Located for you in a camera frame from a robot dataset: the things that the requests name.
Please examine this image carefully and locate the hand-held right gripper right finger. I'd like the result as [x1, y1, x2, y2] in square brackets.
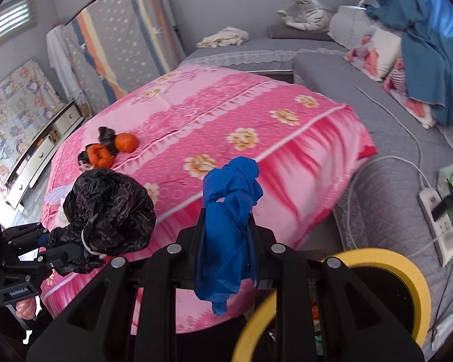
[249, 219, 426, 362]

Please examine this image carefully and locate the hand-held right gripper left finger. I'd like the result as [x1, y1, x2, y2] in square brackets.
[26, 209, 207, 362]

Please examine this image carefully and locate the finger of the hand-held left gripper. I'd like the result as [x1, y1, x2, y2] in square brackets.
[2, 222, 50, 250]
[19, 241, 84, 277]

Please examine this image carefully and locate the blue cloth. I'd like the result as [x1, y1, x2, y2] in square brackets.
[194, 156, 264, 315]

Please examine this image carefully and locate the yellow rimmed trash bin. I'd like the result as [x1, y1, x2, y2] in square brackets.
[230, 249, 432, 362]

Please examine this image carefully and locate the person's left hand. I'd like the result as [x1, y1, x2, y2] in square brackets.
[15, 297, 39, 321]

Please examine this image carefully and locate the white low cabinet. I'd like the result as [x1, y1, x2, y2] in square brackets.
[5, 100, 84, 210]

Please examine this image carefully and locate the orange peel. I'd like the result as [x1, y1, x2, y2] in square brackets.
[87, 143, 115, 169]

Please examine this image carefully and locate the cartoon print cloth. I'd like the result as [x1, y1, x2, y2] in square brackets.
[0, 58, 66, 182]

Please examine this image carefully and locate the mandarin orange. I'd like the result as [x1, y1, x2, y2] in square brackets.
[114, 133, 140, 152]

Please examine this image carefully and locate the pink floral blanket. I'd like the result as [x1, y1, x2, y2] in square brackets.
[41, 64, 378, 334]

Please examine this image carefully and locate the white power strip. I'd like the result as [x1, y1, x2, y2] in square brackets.
[419, 186, 453, 265]

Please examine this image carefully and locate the white hanging garment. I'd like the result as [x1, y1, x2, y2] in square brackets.
[46, 26, 93, 116]

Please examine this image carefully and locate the black charger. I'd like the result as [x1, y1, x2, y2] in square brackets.
[434, 196, 453, 220]

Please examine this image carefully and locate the white tissue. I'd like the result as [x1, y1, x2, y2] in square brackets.
[432, 305, 453, 345]

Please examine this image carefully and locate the baby print pillow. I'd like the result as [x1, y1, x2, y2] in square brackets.
[345, 26, 403, 81]
[381, 56, 439, 129]

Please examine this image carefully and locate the cream cloth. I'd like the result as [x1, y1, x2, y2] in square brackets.
[196, 26, 250, 49]

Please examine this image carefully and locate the grey bolster pillow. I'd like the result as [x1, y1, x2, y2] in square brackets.
[267, 24, 335, 42]

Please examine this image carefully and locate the window blind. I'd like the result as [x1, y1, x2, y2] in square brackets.
[0, 0, 36, 51]

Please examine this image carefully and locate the striped fabric wardrobe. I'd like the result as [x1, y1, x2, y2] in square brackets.
[66, 0, 185, 100]

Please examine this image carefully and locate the white lace cushion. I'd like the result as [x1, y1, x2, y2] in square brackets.
[328, 5, 386, 49]

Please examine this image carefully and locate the white tiger plush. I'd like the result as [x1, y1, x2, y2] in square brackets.
[277, 0, 335, 31]

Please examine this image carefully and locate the blue curtain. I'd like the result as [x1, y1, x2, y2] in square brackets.
[364, 0, 453, 125]

